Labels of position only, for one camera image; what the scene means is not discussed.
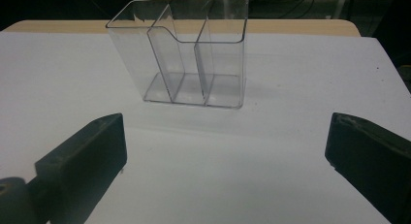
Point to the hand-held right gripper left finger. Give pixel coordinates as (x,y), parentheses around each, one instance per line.
(84,159)

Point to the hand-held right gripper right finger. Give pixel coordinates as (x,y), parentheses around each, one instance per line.
(371,159)

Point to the clear plastic compartment organizer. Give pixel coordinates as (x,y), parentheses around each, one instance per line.
(181,59)

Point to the white table cover sheet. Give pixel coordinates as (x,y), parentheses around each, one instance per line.
(226,159)

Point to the white metal stand pole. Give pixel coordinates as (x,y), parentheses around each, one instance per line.
(340,4)

